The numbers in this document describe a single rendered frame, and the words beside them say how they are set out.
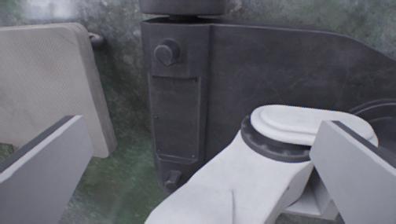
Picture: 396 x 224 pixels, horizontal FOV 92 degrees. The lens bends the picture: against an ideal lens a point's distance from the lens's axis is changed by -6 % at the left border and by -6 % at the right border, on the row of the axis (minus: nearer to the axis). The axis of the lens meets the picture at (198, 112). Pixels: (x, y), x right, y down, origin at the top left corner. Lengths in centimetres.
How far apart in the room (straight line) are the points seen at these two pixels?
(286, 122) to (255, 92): 14
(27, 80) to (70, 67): 16
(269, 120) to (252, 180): 11
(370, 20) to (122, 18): 68
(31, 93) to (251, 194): 64
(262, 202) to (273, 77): 28
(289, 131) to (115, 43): 58
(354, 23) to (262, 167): 47
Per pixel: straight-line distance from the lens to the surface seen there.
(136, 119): 82
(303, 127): 36
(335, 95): 52
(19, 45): 69
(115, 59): 75
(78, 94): 62
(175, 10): 43
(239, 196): 29
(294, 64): 47
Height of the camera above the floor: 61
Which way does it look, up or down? 59 degrees down
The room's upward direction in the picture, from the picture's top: 158 degrees counter-clockwise
